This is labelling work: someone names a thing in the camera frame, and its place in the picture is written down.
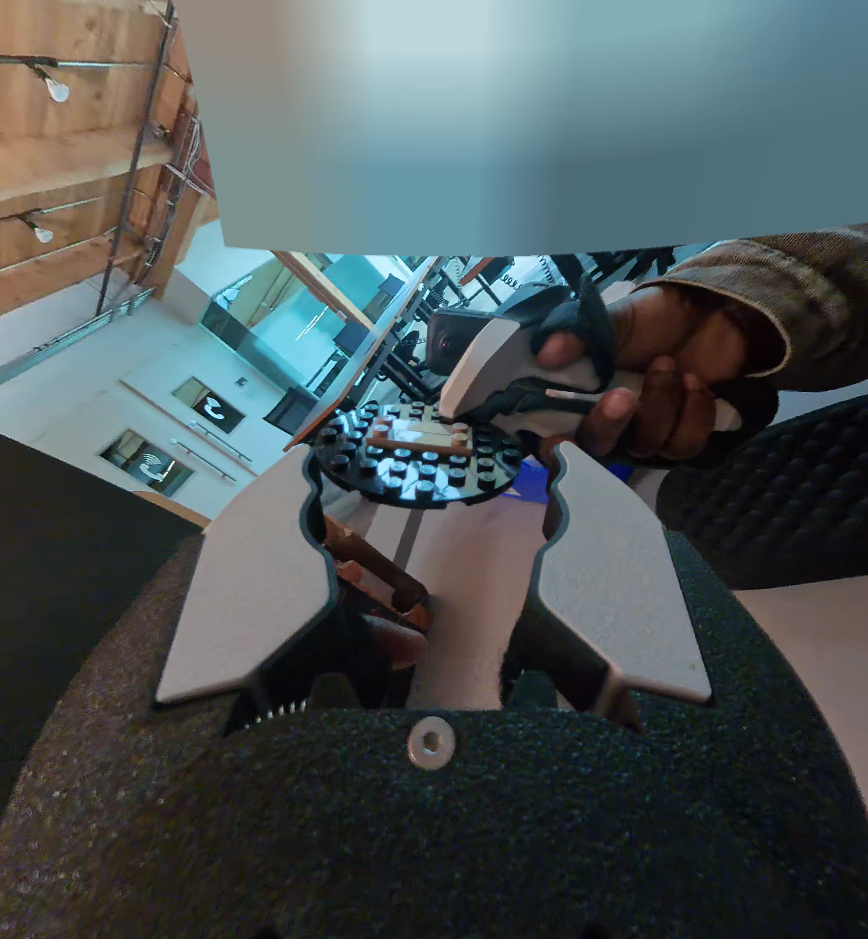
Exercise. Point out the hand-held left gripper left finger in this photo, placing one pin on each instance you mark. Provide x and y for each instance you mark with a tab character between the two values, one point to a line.
258	572

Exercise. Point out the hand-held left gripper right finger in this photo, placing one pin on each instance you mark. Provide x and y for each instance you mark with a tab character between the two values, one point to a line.
617	579

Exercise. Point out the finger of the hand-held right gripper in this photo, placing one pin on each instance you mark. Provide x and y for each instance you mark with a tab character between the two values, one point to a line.
544	422
485	367

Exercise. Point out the round black lego assembly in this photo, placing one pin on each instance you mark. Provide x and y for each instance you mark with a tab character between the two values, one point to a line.
375	477

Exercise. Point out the person's right hand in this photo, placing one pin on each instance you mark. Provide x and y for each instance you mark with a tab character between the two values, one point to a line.
676	345

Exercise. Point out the wooden table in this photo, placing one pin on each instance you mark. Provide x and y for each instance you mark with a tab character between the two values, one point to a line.
368	352

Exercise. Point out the black office chair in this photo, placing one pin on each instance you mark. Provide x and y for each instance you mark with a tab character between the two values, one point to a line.
291	411

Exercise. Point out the black mesh cushion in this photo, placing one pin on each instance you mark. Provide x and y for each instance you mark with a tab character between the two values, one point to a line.
808	499

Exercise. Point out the white track light bulb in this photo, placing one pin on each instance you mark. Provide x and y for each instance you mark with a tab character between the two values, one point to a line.
57	89
43	235

